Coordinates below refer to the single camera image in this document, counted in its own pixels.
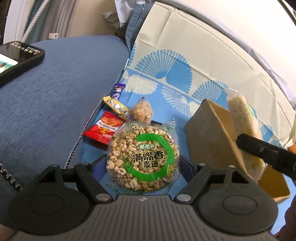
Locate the green rice cracker packet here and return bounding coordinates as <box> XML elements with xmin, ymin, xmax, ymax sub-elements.
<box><xmin>224</xmin><ymin>88</ymin><xmax>267</xmax><ymax>182</ymax></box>

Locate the purple candy bar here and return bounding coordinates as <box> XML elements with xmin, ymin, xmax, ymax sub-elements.
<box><xmin>111</xmin><ymin>83</ymin><xmax>125</xmax><ymax>100</ymax></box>

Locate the blue patterned sofa cover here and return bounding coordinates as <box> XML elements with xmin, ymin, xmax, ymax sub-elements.
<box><xmin>78</xmin><ymin>1</ymin><xmax>296</xmax><ymax>237</ymax></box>

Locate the clear bag of cookies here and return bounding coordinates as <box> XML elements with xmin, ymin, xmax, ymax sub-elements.
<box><xmin>129</xmin><ymin>97</ymin><xmax>154</xmax><ymax>125</ymax></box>

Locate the red spicy strip packet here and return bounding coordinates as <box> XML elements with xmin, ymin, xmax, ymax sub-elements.
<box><xmin>84</xmin><ymin>111</ymin><xmax>125</xmax><ymax>145</ymax></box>

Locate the round puffed grain cake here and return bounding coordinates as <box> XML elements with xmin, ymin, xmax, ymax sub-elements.
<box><xmin>101</xmin><ymin>120</ymin><xmax>180</xmax><ymax>195</ymax></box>

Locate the black smartphone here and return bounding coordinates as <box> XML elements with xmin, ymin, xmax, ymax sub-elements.
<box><xmin>0</xmin><ymin>41</ymin><xmax>46</xmax><ymax>87</ymax></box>

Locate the grey-blue sheet on backrest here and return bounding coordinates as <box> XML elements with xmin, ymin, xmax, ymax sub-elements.
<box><xmin>113</xmin><ymin>0</ymin><xmax>296</xmax><ymax>112</ymax></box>

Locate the yellow snack bar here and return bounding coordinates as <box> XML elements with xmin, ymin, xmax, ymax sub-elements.
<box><xmin>103</xmin><ymin>96</ymin><xmax>133</xmax><ymax>121</ymax></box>

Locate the beaded chain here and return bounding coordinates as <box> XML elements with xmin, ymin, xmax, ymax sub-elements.
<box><xmin>0</xmin><ymin>163</ymin><xmax>23</xmax><ymax>192</ymax></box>

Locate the cardboard box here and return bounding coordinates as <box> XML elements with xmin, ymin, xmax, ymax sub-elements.
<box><xmin>185</xmin><ymin>99</ymin><xmax>290</xmax><ymax>204</ymax></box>

